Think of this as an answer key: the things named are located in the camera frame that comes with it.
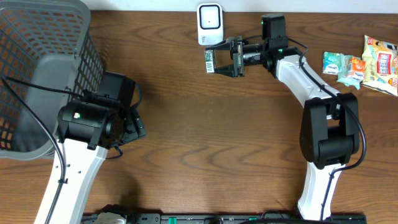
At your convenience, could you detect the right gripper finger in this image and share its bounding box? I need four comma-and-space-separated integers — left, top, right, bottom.
215, 64, 238, 78
205, 37, 234, 51

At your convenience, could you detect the dark green round-label box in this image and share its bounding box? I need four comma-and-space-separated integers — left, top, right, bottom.
204, 50, 215, 73

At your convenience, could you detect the green tissue pack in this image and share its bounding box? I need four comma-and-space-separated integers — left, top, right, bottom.
323, 52, 342, 75

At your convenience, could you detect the teal small snack packet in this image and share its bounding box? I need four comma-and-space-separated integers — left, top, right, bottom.
337, 54, 360, 90

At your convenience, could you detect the orange tissue pack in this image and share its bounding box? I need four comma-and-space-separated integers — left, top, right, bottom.
347, 57, 366, 81

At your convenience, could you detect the large white snack bag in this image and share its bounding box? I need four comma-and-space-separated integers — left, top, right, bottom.
362, 35, 397, 96

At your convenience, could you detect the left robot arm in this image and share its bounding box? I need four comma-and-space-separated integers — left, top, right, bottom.
35, 93, 146, 223

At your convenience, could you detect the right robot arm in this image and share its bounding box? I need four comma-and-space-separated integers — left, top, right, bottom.
205, 36, 367, 222

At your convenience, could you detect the white barcode scanner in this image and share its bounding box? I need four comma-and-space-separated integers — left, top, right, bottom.
197, 2, 223, 46

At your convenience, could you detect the grey plastic mesh basket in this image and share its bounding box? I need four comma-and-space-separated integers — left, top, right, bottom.
1, 0, 104, 161

